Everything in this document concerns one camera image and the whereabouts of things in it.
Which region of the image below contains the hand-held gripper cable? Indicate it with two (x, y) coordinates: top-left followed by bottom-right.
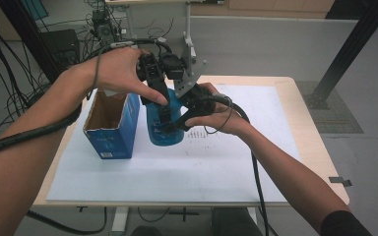
(0, 37), (165, 160)
(203, 92), (271, 236)

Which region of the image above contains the blue plastic bottle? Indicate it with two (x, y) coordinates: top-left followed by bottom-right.
(144, 88), (186, 148)

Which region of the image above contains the wooden cabinet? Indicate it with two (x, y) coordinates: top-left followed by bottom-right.
(190, 0), (337, 20)

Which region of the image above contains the tangle of black floor cables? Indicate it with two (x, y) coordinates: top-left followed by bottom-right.
(0, 0), (93, 146)

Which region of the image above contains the person's black sleeve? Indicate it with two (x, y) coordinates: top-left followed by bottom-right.
(320, 209), (372, 236)

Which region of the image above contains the person's right hand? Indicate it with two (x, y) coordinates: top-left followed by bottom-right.
(183, 82), (252, 137)

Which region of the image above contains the white table leg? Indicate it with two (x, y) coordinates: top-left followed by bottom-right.
(110, 206), (131, 236)

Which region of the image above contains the dark slanted post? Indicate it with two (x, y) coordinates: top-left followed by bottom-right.
(0, 0), (64, 84)

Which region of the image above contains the black computer case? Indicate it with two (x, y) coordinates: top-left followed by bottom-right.
(40, 29), (82, 67)

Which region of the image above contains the left hand-held gripper cable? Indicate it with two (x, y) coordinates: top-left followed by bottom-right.
(0, 37), (165, 160)

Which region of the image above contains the grey tape piece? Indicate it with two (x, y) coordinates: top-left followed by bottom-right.
(328, 176), (353, 188)

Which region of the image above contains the grey floor mat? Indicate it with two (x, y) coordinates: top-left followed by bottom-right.
(294, 81), (364, 135)

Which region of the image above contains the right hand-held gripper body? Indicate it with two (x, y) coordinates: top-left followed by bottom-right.
(172, 59), (219, 118)

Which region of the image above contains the blue cardboard box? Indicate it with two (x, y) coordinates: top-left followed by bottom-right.
(82, 88), (142, 160)

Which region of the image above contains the black metal post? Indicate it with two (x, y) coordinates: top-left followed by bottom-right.
(310, 0), (378, 110)

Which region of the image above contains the white metal stand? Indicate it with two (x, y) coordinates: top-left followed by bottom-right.
(106, 0), (225, 78)

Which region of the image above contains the black electronic device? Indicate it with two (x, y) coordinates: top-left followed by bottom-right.
(91, 9), (120, 46)

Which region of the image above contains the right hand-held gripper cable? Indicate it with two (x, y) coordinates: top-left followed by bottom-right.
(203, 92), (271, 236)

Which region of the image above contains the black sleeved floor cable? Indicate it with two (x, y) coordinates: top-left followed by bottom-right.
(26, 206), (108, 236)

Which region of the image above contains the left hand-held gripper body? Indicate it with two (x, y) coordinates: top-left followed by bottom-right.
(136, 51), (185, 84)

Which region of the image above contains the person's left hand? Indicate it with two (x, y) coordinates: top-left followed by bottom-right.
(94, 46), (169, 106)

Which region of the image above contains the white foam board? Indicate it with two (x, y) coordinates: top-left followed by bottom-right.
(45, 83), (302, 205)

